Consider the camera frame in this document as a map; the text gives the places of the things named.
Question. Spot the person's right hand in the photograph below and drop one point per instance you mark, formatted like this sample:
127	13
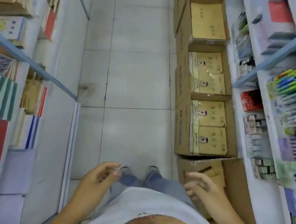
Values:
210	196

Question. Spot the person's left hand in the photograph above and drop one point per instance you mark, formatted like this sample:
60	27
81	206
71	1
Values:
98	181

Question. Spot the person's left forearm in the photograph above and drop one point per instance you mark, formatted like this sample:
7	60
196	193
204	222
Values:
72	216

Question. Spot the red black box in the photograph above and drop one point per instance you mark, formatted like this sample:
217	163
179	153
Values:
252	100

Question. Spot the white grey sneaker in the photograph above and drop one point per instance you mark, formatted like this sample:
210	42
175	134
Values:
152	170
124	170

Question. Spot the large brown envelope carton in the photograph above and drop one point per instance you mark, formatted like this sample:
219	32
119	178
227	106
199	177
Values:
177	3
183	29
180	127
180	76
238	180

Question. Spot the blue jeans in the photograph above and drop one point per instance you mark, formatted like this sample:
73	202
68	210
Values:
158	185

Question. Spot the white shelving with blue rails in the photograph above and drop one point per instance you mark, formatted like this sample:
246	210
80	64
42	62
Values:
263	198
53	129

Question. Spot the white printed t-shirt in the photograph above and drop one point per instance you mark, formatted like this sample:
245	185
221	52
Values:
150	203

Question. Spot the wrapped brown envelope packs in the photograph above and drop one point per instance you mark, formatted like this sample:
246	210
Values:
213	126
210	70

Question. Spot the row of small ink boxes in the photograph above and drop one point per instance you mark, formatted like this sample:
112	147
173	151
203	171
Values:
257	144

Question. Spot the blue striped white pack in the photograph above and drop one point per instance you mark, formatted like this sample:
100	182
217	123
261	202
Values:
28	132

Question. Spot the tan pack with red stripe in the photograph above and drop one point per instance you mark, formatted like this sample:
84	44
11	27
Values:
34	98

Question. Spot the red covered book pack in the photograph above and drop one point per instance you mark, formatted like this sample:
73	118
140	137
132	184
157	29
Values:
49	25

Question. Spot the stack of grey packs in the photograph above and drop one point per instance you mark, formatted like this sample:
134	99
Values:
280	36

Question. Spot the plain brown envelope stack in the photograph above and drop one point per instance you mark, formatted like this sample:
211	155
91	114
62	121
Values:
207	19

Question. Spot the yellow white exercise books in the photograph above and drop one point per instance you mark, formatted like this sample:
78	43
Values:
7	28

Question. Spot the red plastic pack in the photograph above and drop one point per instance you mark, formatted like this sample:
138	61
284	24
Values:
280	9

